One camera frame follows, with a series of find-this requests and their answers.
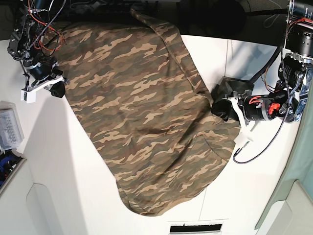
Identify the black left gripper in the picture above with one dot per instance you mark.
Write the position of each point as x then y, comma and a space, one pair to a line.
246, 108

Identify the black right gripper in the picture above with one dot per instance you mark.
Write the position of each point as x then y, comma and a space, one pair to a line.
47, 75

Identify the camouflage t-shirt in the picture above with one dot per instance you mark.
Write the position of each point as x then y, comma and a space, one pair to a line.
142, 102

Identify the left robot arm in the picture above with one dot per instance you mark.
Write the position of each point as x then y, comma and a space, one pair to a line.
281, 87

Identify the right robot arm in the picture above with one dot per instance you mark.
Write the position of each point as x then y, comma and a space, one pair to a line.
33, 44

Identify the clear plastic parts box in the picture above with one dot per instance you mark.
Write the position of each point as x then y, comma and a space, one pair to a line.
11, 135

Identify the blue items in bin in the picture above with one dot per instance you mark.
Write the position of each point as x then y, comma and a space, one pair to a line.
8, 161

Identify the white slotted vent plate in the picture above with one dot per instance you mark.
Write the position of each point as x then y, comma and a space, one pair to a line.
200, 227

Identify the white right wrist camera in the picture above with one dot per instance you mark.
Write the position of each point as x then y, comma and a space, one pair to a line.
28, 96

